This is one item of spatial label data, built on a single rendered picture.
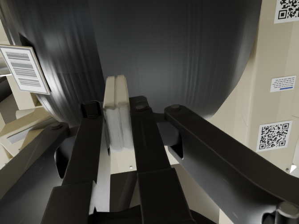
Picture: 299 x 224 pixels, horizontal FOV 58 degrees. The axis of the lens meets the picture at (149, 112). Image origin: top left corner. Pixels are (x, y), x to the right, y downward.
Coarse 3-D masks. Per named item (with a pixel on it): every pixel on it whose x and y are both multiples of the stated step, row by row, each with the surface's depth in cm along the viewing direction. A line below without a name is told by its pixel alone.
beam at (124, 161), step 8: (32, 136) 93; (24, 144) 89; (112, 152) 89; (120, 152) 90; (128, 152) 90; (168, 152) 93; (112, 160) 91; (120, 160) 92; (128, 160) 92; (176, 160) 95; (112, 168) 93; (120, 168) 93; (128, 168) 94; (136, 168) 94
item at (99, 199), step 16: (80, 112) 14; (96, 112) 14; (80, 128) 13; (96, 128) 13; (80, 144) 12; (96, 144) 12; (80, 160) 10; (96, 160) 10; (64, 176) 10; (80, 176) 9; (96, 176) 9; (64, 192) 8; (80, 192) 8; (96, 192) 9; (48, 208) 7; (64, 208) 7; (80, 208) 7; (96, 208) 8
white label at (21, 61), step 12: (0, 48) 27; (12, 48) 27; (24, 48) 27; (12, 60) 28; (24, 60) 28; (36, 60) 27; (12, 72) 29; (24, 72) 29; (36, 72) 28; (24, 84) 30; (36, 84) 30
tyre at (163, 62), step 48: (0, 0) 26; (48, 0) 24; (96, 0) 24; (144, 0) 25; (192, 0) 25; (240, 0) 27; (48, 48) 26; (96, 48) 27; (144, 48) 27; (192, 48) 28; (240, 48) 30; (48, 96) 32; (96, 96) 31; (192, 96) 34
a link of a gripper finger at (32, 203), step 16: (48, 128) 14; (64, 128) 13; (32, 144) 12; (48, 144) 12; (16, 160) 11; (32, 160) 11; (48, 160) 12; (0, 176) 10; (16, 176) 10; (32, 176) 11; (48, 176) 12; (0, 192) 9; (16, 192) 10; (32, 192) 10; (48, 192) 12; (0, 208) 9; (16, 208) 9; (32, 208) 10
